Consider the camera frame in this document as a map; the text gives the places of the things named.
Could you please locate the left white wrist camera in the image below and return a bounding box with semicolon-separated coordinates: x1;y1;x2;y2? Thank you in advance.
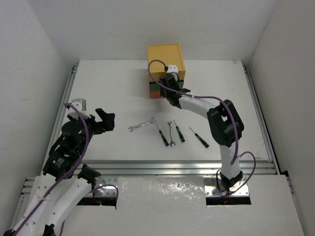
68;98;88;119

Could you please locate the left aluminium side rail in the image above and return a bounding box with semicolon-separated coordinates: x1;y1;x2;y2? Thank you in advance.
42;64;78;168

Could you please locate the aluminium front rail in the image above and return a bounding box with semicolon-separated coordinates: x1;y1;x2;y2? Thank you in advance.
23;159;279;197

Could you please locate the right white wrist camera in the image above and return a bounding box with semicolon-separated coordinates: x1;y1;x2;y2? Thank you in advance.
164;65;178;73

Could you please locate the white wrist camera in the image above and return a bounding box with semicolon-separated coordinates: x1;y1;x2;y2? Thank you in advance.
68;98;88;119
164;65;178;73

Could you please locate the large silver wrench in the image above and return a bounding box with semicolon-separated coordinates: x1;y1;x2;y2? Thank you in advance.
128;117;156;132

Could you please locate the small silver wrench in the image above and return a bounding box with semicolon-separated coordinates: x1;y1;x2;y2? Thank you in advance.
168;121;176;147

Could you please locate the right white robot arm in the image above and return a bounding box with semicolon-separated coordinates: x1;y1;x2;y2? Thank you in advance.
159;72;244;191

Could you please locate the green drawer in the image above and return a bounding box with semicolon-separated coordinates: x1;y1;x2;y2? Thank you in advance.
149;80;184;92

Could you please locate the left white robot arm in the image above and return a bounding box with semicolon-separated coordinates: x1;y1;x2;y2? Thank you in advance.
4;108;115;236

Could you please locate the green black screwdriver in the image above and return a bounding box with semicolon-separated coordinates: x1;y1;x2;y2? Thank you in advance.
189;127;210;148
173;120;185;143
156;123;169;147

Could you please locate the aluminium side rail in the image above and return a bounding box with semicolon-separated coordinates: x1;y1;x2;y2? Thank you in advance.
42;64;78;168
242;64;281;175

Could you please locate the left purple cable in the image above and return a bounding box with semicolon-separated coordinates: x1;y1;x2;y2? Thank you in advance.
4;103;119;236

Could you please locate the right aluminium side rail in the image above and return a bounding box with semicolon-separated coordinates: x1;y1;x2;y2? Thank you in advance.
242;64;281;175

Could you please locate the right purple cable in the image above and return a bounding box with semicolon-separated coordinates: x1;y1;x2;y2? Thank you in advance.
148;59;256;197

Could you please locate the purple cable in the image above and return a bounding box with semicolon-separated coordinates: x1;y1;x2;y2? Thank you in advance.
148;59;256;197
4;103;119;236

